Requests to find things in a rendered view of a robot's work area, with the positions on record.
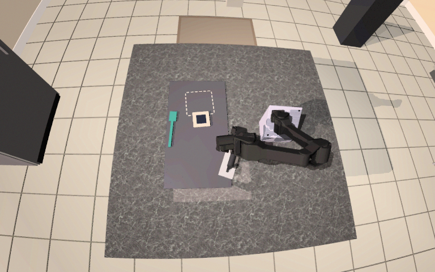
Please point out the beige square tile with dark blue centre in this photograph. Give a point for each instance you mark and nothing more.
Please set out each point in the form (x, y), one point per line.
(201, 119)

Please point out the teal small trowel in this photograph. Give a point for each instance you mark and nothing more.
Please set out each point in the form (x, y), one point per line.
(172, 118)

